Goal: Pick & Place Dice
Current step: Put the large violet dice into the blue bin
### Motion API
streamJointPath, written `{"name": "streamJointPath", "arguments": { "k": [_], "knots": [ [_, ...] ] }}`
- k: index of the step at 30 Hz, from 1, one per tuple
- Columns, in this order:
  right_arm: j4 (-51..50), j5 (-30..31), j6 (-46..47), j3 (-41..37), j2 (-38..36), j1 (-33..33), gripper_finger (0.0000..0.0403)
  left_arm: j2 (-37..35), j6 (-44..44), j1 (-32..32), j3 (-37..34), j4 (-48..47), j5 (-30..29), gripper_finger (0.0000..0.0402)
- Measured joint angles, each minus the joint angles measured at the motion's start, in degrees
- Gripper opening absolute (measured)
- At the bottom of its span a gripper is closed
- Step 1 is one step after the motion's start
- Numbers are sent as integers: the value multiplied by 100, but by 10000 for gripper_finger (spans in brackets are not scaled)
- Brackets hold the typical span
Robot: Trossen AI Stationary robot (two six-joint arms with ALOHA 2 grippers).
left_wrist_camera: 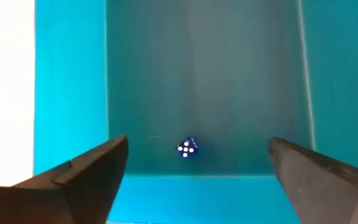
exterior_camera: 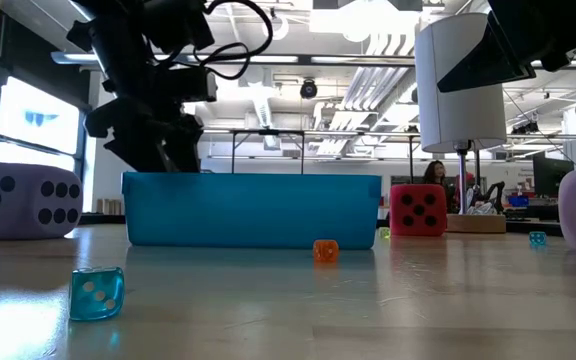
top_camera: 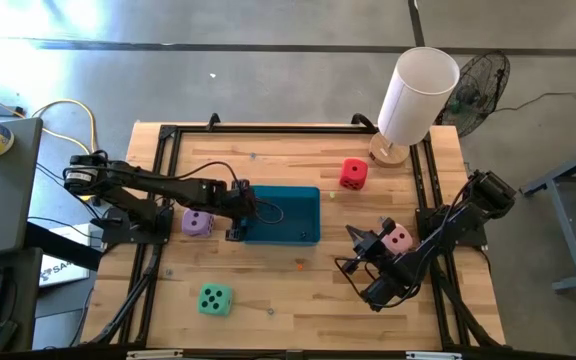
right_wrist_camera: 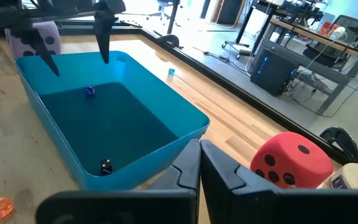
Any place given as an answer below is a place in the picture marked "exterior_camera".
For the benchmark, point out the black ceiling spotlight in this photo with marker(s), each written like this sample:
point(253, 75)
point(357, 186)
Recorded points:
point(308, 89)

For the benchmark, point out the blue background box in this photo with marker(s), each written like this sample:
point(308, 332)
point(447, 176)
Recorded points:
point(518, 201)

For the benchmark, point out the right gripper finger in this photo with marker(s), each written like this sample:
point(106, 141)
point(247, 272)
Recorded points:
point(488, 65)
point(558, 25)

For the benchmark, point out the large bright window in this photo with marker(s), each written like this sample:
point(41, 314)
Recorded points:
point(33, 130)

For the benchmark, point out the large red foam die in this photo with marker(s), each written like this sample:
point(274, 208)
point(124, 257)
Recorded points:
point(418, 210)

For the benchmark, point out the blue plastic bin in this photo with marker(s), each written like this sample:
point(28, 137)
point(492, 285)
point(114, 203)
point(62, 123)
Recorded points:
point(248, 210)

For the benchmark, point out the small teal translucent die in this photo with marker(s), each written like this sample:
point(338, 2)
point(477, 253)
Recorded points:
point(97, 294)
point(537, 238)

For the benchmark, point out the black computer monitor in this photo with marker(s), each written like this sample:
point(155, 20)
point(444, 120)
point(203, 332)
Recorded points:
point(550, 175)

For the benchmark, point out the small orange translucent die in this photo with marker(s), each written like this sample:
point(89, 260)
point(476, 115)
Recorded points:
point(326, 251)

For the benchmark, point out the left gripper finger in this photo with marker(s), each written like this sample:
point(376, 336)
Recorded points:
point(190, 152)
point(143, 160)

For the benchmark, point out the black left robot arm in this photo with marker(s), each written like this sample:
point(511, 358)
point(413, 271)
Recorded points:
point(118, 50)

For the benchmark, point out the small yellow-green translucent die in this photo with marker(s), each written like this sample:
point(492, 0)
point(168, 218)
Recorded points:
point(384, 233)

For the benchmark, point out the large purple foam die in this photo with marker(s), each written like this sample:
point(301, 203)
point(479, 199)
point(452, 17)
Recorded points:
point(18, 200)

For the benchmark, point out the white shade table lamp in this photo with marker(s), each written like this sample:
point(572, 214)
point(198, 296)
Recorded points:
point(460, 120)

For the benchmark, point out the person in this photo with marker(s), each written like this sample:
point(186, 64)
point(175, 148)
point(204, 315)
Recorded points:
point(435, 175)

